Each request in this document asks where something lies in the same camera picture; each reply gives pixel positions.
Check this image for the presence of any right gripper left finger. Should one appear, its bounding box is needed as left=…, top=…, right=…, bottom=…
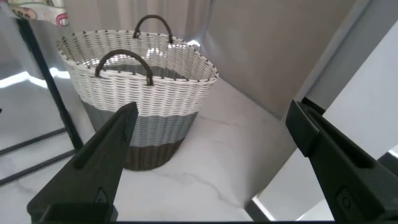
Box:
left=26, top=101, right=139, bottom=223

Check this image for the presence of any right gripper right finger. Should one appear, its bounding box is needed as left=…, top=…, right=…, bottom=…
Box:
left=285, top=98, right=398, bottom=223

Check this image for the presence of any cream printed garment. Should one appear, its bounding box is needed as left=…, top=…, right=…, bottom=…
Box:
left=0, top=0, right=69, bottom=27

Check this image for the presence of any black clothes rack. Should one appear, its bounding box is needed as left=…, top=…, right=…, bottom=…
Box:
left=0, top=18, right=85, bottom=187

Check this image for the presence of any white laundry basket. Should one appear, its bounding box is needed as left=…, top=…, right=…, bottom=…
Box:
left=55, top=14, right=220, bottom=171

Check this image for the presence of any white curtain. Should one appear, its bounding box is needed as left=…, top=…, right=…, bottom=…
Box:
left=62, top=0, right=215, bottom=44

